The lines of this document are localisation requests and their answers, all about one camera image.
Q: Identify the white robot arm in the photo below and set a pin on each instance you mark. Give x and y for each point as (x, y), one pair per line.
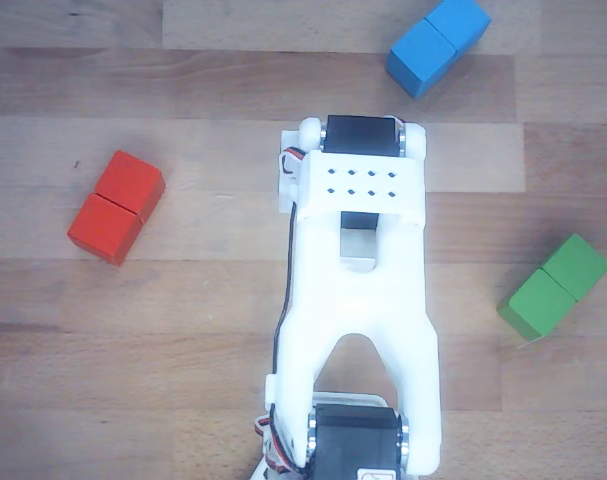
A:
(358, 300)

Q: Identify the long red block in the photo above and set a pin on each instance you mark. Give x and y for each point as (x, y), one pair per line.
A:
(118, 207)

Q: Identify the long blue block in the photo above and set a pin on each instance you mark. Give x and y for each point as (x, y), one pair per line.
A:
(435, 47)

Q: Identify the long green block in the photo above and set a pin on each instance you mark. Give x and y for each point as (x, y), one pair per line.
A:
(553, 290)

